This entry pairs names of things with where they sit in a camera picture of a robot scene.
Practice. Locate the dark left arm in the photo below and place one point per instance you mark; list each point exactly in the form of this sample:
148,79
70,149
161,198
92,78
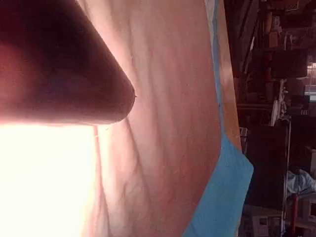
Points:
61,74

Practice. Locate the tissue pad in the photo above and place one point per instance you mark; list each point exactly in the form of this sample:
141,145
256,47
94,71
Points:
163,118

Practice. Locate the blue-green cloth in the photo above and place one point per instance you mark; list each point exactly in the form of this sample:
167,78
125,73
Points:
222,187

